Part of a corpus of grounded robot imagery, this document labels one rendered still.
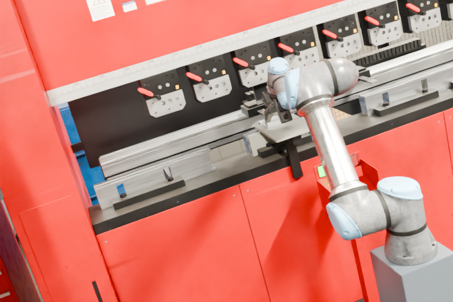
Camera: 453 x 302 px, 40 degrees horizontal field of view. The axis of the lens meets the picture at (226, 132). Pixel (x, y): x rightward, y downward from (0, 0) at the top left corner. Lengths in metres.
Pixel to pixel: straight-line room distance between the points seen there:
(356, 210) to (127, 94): 1.55
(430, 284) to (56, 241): 1.29
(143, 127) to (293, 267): 0.98
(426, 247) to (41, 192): 1.31
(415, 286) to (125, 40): 1.36
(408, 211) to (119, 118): 1.64
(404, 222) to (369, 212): 0.11
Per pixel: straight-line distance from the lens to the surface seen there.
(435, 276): 1.90
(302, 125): 2.48
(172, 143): 2.81
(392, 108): 2.81
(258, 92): 2.61
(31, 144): 2.25
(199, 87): 2.51
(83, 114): 3.00
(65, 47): 2.41
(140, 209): 2.46
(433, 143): 2.88
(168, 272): 2.58
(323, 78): 1.87
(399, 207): 1.79
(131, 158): 2.79
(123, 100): 3.00
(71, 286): 2.44
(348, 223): 1.76
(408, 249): 1.85
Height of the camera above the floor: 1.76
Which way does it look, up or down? 17 degrees down
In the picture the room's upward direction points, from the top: 15 degrees counter-clockwise
